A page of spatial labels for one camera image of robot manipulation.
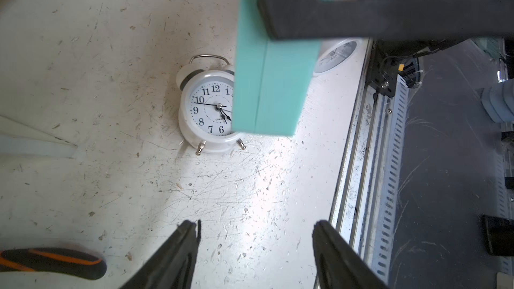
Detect blue grey round stack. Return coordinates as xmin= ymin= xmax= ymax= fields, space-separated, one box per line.
xmin=481 ymin=80 xmax=514 ymax=123

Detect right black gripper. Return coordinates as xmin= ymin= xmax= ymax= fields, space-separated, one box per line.
xmin=330 ymin=0 xmax=513 ymax=41

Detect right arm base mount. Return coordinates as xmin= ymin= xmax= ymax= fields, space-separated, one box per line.
xmin=365 ymin=40 xmax=424 ymax=98

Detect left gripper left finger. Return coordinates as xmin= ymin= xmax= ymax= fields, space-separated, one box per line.
xmin=122 ymin=220 xmax=201 ymax=289

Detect white twin-bell clock centre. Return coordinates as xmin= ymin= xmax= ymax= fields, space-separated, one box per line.
xmin=176 ymin=54 xmax=246 ymax=156

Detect orange black pliers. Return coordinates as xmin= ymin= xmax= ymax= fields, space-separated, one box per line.
xmin=1 ymin=248 xmax=107 ymax=280

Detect white twin-bell clock right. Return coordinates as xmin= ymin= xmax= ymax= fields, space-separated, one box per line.
xmin=313 ymin=37 xmax=362 ymax=77

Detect small mint square clock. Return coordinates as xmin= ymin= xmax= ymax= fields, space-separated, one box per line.
xmin=232 ymin=0 xmax=340 ymax=136

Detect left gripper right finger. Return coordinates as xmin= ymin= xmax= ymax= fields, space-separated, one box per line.
xmin=313 ymin=220 xmax=387 ymax=289

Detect white twin-bell clock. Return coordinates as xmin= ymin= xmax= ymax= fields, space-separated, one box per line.
xmin=313 ymin=37 xmax=362 ymax=77
xmin=176 ymin=54 xmax=246 ymax=156

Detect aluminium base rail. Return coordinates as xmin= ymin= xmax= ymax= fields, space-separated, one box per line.
xmin=328 ymin=40 xmax=408 ymax=283

